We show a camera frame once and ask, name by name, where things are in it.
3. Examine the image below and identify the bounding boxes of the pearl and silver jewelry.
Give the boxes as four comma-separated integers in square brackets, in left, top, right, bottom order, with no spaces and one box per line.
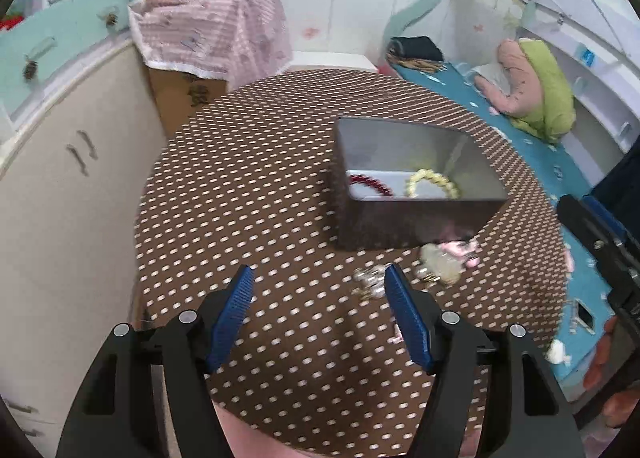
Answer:
[352,265,386,300]

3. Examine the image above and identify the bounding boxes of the person's right hand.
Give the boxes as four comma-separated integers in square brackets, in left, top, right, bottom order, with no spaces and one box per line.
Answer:
[582,316,639,428]

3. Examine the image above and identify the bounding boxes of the teal patterned bed sheet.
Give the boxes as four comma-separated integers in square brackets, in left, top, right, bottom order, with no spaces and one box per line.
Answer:
[397,66,612,389]

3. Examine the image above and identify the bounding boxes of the pink kitty charm on table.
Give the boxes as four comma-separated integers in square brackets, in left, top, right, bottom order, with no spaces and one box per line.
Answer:
[439,239,480,268]

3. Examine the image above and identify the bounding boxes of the silver metal tin box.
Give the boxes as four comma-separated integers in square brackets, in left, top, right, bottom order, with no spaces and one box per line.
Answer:
[332,117,509,250]

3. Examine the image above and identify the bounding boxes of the brown polka dot tablecloth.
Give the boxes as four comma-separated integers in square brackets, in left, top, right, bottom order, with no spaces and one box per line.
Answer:
[133,68,569,458]

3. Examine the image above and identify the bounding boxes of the green blanket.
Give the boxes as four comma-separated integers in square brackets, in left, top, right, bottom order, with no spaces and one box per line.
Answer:
[511,38,576,144]

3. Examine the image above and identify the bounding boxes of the pink pillow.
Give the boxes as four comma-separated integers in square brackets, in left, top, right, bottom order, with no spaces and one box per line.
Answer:
[474,39,544,118]

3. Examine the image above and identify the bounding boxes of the brown cardboard box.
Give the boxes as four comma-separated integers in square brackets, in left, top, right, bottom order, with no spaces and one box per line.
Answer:
[148,68,228,137]

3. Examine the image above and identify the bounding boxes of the folded dark clothes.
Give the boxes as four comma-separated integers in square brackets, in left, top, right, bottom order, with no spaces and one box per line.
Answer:
[386,36,445,74]

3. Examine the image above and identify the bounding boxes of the white low platform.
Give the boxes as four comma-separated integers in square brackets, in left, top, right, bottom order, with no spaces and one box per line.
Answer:
[285,51,378,74]

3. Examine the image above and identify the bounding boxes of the pink checkered cloth cover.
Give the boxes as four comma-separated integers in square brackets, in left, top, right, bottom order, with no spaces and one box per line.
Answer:
[128,0,293,91]

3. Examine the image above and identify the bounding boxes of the teal drawer unit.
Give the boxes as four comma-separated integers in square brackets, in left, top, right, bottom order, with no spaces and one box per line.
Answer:
[1,0,129,117]

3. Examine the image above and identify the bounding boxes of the yellow-green bead bracelet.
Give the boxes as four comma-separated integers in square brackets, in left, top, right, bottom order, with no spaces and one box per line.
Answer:
[403,168,461,202]

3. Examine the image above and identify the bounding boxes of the dark red bead bracelet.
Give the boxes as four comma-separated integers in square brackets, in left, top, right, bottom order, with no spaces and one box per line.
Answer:
[348,173,395,199]

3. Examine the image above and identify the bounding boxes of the beige cabinet with handles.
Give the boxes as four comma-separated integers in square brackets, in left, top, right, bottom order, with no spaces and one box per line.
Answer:
[1,44,165,457]

